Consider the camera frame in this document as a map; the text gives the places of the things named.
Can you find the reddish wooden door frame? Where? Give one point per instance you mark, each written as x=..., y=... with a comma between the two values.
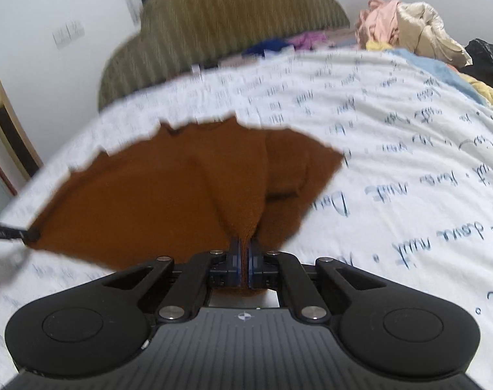
x=1, y=170

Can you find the brown knit sweater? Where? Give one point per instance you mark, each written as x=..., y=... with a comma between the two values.
x=149, y=195

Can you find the black lace cloth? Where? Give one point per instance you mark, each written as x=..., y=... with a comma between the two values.
x=488, y=63

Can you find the cream satin cloth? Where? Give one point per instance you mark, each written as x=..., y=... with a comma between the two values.
x=429, y=32

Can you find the gold and white standing air conditioner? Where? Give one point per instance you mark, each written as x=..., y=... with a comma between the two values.
x=7, y=122

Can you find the dark blue cloth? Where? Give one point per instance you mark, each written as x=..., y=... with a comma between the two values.
x=266, y=46

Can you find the olive green padded headboard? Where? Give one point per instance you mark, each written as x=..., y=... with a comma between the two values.
x=214, y=16

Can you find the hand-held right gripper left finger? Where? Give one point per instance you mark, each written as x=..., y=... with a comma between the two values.
x=235, y=264

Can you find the purple cloth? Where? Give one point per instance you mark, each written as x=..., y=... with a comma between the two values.
x=307, y=40

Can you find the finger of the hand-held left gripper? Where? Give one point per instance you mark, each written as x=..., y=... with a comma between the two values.
x=11, y=232

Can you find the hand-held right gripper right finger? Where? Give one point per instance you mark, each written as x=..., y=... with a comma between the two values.
x=254, y=264

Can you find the white wall socket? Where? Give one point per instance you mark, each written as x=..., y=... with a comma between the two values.
x=68, y=34

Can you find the white printed bed blanket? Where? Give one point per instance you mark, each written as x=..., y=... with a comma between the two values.
x=392, y=150

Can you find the pink clothes pile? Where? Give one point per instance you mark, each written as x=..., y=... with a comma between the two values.
x=378, y=20

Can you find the light blue cloth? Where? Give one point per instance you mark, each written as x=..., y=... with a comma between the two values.
x=441, y=73

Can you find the yellow cloth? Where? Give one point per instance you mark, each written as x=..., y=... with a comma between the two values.
x=492, y=95

